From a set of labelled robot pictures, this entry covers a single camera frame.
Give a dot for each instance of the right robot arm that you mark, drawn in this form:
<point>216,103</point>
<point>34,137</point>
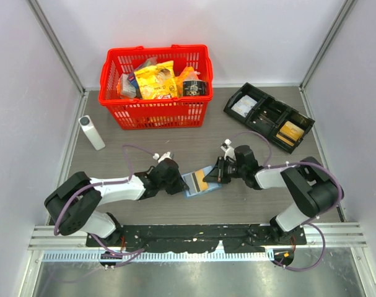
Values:
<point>314,189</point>

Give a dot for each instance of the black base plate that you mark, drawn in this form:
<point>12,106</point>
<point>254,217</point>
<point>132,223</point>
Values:
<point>235,238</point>

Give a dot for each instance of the yellow chips bag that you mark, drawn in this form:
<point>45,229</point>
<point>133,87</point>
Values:
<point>157,81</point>

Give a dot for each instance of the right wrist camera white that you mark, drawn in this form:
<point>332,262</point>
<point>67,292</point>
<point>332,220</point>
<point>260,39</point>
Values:
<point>228,149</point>

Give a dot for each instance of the gold cards stack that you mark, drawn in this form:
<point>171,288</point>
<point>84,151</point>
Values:
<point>290,133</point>

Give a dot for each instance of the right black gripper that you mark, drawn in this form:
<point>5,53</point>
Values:
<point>215,176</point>

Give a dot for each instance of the gold credit card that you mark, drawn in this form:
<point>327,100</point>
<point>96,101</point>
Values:
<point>196,179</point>

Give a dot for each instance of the slotted cable duct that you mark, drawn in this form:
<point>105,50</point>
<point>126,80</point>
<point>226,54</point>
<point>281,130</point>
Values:
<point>216,256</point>

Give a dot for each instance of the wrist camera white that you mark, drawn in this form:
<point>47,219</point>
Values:
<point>166,155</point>
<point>228,149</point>

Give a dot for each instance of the blue card holder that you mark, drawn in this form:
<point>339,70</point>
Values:
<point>191,193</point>

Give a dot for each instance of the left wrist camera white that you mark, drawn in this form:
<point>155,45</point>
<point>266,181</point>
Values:
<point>166,155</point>

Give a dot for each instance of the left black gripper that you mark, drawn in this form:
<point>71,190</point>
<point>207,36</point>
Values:
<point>179,185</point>

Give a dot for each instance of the white cards stack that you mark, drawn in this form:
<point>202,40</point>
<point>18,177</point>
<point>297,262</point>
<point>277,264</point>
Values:
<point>244,105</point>

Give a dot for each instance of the red plastic shopping basket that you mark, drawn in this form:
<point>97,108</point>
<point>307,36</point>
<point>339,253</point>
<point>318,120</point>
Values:
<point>134,113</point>

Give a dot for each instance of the grey small box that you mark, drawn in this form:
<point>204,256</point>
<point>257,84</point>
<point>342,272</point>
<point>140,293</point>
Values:
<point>125,88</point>

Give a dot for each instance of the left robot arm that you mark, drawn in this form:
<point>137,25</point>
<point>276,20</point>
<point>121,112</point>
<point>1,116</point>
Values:
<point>73,205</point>

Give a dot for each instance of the orange snack bag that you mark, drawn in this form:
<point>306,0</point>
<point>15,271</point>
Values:
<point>189,73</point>

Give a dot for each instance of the black three-compartment tray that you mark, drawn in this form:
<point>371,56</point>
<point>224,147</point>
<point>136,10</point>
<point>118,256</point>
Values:
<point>268,116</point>

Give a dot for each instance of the black round tin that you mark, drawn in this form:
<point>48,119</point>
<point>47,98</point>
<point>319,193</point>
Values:
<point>194,88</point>

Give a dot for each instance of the white bottle grey cap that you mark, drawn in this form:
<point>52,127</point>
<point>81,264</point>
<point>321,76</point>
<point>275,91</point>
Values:
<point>91,132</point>

